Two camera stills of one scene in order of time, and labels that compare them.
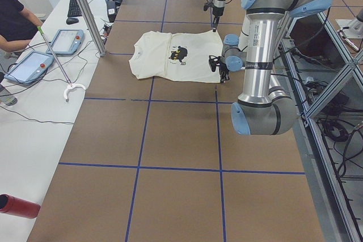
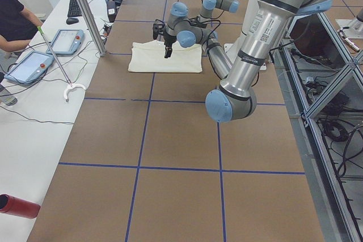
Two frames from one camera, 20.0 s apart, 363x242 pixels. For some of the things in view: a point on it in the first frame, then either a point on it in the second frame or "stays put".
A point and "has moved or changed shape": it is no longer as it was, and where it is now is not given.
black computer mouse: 70,21 stays put
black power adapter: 112,10 stays put
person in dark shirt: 18,25 stays put
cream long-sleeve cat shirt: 180,56 has moved or changed shape
